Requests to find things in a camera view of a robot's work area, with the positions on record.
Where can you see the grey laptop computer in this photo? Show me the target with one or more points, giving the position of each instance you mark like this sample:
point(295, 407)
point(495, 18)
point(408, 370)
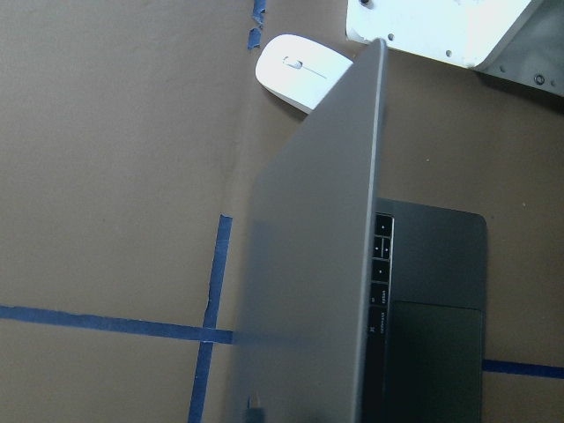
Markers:
point(355, 308)

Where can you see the white computer mouse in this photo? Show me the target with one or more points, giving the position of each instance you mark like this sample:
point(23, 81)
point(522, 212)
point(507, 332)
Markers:
point(299, 71)

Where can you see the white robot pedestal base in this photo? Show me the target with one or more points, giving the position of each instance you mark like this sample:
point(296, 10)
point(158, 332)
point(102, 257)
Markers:
point(520, 41)

